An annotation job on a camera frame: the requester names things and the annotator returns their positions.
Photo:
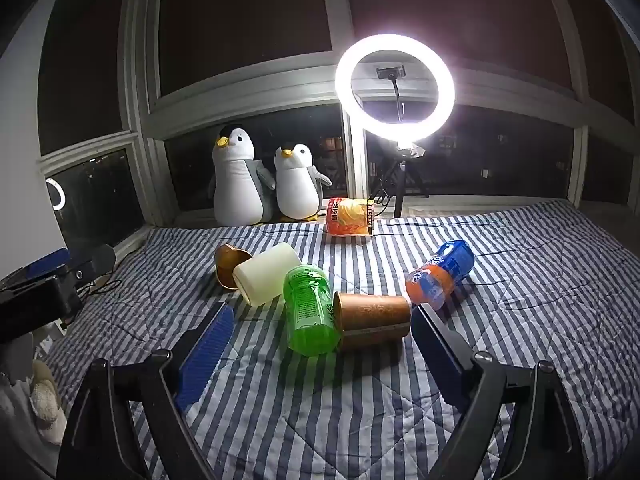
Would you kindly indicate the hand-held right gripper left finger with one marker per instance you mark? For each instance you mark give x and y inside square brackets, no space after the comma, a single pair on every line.
[207,352]

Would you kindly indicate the grey cloth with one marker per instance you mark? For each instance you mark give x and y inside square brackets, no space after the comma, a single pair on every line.
[15,420]

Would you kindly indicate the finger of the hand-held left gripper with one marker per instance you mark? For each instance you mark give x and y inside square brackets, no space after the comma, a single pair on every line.
[46,263]

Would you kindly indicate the orange soda bottle blue label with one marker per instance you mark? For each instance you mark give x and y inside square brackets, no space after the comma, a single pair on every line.
[442,275]

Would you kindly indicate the white window frame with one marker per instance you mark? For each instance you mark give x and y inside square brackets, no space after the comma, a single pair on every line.
[145,125]

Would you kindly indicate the large penguin plush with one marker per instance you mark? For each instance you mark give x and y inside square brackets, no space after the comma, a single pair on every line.
[237,180]

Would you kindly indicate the green plastic bottle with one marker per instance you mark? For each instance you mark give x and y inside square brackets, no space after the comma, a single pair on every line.
[310,310]

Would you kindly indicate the black rounded device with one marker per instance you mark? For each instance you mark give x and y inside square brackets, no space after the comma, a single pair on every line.
[97,262]

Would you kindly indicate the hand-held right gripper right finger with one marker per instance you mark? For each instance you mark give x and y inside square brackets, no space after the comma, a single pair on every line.
[436,357]

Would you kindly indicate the small penguin plush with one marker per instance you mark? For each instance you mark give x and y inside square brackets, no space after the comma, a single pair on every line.
[297,185]

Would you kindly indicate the white cup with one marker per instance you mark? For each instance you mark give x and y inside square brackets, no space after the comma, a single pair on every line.
[267,277]

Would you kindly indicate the blue white striped blanket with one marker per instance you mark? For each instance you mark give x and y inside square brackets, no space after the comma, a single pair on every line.
[525,260]

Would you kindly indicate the black tripod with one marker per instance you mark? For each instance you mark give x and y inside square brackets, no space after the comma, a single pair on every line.
[400,185]

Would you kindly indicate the black phone holder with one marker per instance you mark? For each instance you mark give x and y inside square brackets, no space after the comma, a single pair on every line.
[390,72]

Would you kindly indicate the small brown glossy cup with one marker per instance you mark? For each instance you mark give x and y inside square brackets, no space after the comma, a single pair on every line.
[227,260]

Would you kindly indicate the brown patterned cup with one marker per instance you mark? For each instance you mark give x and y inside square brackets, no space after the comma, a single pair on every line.
[375,320]

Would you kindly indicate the orange snack bag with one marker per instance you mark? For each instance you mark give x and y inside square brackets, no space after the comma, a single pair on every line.
[350,217]

